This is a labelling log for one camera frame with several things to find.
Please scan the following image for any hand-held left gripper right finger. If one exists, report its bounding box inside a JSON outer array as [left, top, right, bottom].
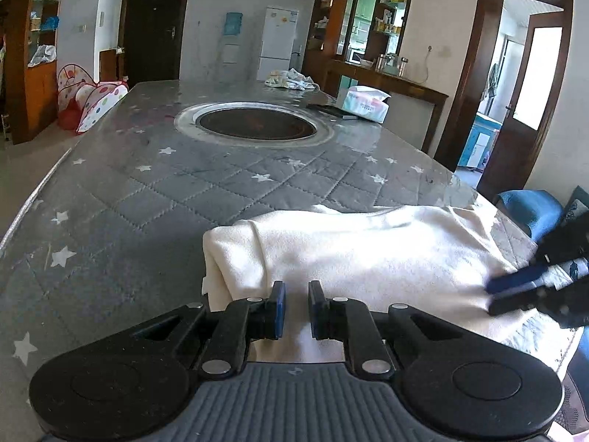
[[307, 280, 465, 377]]

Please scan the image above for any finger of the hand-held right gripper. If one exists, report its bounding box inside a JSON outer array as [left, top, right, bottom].
[[489, 286, 554, 316], [487, 263, 553, 294]]

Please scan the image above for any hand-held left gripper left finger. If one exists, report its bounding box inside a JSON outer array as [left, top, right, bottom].
[[133, 281, 286, 377]]

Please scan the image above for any white garment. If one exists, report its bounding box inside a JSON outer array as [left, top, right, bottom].
[[201, 203, 541, 364]]

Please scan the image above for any blue chair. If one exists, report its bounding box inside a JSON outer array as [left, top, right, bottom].
[[497, 190, 564, 240]]

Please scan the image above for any dark patterned cushion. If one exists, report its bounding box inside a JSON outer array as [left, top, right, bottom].
[[559, 186, 589, 227]]

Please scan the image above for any brown glazed door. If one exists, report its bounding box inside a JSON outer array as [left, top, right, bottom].
[[479, 11, 569, 203]]

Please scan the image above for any blue white cabinet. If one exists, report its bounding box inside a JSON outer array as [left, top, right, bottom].
[[458, 113, 502, 173]]

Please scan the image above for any grey star quilted mat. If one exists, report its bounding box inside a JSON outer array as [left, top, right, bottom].
[[0, 80, 583, 406]]

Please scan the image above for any round metal hotpot recess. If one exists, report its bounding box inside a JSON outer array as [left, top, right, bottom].
[[174, 101, 334, 148]]

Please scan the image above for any black flat remote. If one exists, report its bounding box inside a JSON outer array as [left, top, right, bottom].
[[306, 102, 357, 120]]

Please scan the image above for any hanging grey cloth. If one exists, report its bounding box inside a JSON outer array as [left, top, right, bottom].
[[483, 62, 500, 100]]

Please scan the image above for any pastel tissue pack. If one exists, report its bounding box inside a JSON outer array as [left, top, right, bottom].
[[337, 85, 392, 123]]

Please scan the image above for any crumpled light cloth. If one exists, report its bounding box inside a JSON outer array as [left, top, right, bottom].
[[264, 68, 320, 91]]

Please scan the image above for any white water dispenser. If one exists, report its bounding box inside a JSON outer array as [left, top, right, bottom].
[[220, 36, 242, 66]]

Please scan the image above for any polka dot play tent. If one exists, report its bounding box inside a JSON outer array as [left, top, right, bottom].
[[56, 64, 130, 135]]

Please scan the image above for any white fridge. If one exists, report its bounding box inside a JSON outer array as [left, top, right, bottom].
[[256, 6, 300, 81]]

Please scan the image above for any small wooden cabinet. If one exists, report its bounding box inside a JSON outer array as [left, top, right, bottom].
[[99, 48, 127, 84]]

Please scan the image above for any wooden display cabinet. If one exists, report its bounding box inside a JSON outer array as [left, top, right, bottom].
[[313, 0, 417, 63]]

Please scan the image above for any dark wooden door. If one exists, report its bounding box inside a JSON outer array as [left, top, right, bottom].
[[119, 0, 193, 88]]

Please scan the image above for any wooden shelf cabinet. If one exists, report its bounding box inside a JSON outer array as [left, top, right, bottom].
[[4, 0, 67, 144]]

